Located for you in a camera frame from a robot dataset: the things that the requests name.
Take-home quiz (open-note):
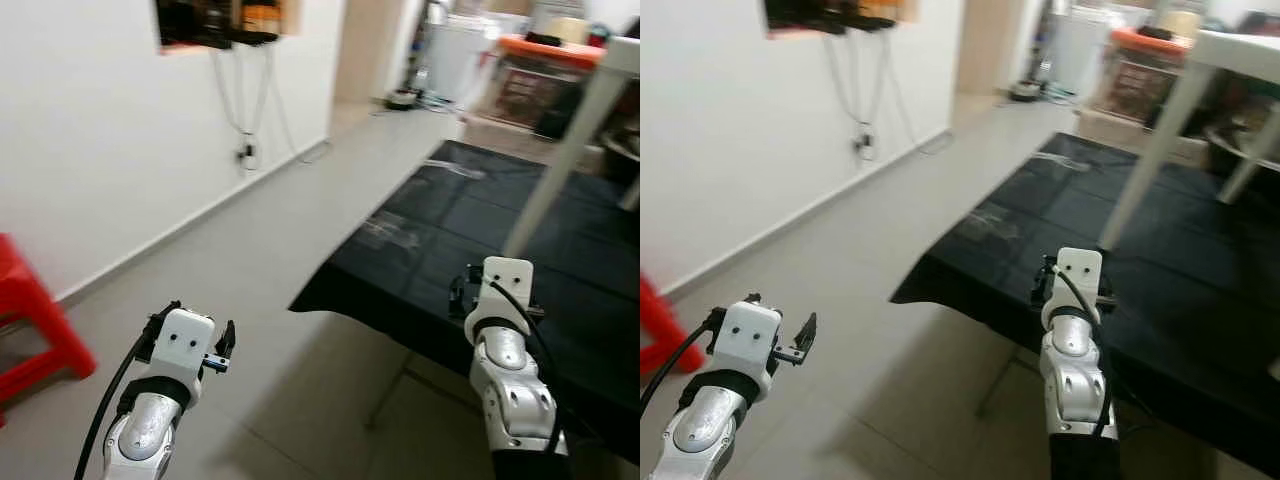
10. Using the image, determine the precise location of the beige patterned cloth cover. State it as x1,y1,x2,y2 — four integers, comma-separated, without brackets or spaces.
459,114,562,152

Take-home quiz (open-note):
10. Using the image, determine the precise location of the black wall cable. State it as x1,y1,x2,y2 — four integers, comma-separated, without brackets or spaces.
824,34,957,162
209,44,332,172

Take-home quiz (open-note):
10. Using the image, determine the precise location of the clear tape cross patch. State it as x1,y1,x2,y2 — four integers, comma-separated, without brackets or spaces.
364,214,422,252
964,204,1022,242

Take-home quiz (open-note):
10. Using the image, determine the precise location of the clear tape strip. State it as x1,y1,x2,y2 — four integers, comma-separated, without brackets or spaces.
424,159,487,182
1034,149,1092,172

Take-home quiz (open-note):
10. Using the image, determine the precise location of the black wall shelf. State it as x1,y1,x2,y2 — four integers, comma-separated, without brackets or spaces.
159,0,282,50
764,0,902,34

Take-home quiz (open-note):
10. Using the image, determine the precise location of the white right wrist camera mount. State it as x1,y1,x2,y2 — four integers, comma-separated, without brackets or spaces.
1041,246,1105,327
477,256,535,337

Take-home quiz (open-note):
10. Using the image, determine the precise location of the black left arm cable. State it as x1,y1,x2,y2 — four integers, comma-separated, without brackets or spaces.
74,304,177,480
640,309,722,412

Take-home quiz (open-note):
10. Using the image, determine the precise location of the white plastic children table top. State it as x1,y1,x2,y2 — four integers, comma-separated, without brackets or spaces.
599,34,641,77
1189,29,1280,87

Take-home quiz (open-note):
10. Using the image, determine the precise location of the black tablecloth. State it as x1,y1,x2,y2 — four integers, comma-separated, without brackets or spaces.
287,139,641,467
889,131,1280,477

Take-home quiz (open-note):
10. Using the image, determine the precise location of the white appliance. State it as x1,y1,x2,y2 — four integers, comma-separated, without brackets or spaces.
429,14,502,102
1044,9,1112,97

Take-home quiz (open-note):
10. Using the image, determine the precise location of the red plastic stool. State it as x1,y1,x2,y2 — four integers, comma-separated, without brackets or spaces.
0,232,99,427
640,274,707,377

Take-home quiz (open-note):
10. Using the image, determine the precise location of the clear storage box orange lid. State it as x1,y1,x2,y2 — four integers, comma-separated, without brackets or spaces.
484,34,607,127
1089,24,1197,127

